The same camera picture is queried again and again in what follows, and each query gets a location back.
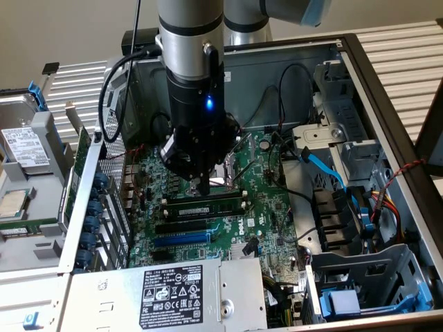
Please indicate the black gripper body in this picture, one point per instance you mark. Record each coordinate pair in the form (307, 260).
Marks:
(194, 103)

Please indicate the green RAM stick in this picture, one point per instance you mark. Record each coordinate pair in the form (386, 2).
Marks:
(194, 211)
(19, 231)

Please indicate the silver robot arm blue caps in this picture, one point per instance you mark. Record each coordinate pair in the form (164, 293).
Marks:
(190, 34)

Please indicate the black RAM slot white latches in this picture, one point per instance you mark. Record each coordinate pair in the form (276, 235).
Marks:
(165, 211)
(245, 193)

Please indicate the thin metal locking lever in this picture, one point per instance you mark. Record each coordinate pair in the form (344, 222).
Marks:
(242, 171)
(246, 138)

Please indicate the silver socket cover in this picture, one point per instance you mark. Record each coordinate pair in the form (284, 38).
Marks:
(232, 164)

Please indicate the silver CPU socket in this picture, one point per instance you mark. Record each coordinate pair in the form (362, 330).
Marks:
(221, 173)

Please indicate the round coin battery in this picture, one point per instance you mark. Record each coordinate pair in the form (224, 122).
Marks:
(264, 144)

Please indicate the green Dell motherboard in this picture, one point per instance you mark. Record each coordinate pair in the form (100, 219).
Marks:
(259, 193)

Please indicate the long black expansion slot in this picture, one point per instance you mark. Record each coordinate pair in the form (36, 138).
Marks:
(180, 227)

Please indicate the black box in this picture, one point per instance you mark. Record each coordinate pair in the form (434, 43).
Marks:
(147, 39)

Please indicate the blue slot retainer knob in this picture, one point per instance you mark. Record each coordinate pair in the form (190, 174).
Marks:
(87, 241)
(83, 258)
(91, 224)
(100, 180)
(94, 209)

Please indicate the blue expansion slot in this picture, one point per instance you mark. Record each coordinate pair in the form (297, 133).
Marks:
(180, 240)

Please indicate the silver metal disk bay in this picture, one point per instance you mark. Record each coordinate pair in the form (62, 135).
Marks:
(318, 136)

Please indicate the green graphics card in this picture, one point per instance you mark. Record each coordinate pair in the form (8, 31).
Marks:
(81, 148)

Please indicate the short black expansion slot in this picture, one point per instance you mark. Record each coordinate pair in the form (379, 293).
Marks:
(162, 256)

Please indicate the open grey PC case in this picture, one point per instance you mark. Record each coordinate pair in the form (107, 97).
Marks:
(294, 55)

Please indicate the silver chipset heat sink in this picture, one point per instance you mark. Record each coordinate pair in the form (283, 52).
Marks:
(237, 254)

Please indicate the black ribbed plastic block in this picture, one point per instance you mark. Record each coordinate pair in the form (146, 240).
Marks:
(332, 214)

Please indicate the grey parts rack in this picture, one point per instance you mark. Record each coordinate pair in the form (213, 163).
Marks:
(48, 138)

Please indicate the silver power supply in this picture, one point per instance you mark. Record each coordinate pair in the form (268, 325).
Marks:
(110, 294)

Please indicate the blue disk carrier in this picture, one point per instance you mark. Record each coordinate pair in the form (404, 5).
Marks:
(36, 95)

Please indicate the silver hard disk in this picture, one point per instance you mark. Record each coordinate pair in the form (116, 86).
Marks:
(17, 110)

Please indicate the silver CPU chip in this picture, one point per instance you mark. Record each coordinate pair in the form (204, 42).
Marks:
(14, 204)

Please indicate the large grey disk bay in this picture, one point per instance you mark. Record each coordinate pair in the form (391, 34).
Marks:
(346, 263)

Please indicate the blue plastic disk caddy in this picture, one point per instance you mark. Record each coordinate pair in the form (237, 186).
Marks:
(342, 301)

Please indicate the dark brown panel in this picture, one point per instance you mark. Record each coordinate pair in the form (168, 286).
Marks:
(432, 138)

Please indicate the blue case latch button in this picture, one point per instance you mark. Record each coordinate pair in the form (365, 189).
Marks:
(33, 320)

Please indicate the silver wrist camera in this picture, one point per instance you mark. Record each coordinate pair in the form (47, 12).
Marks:
(159, 45)

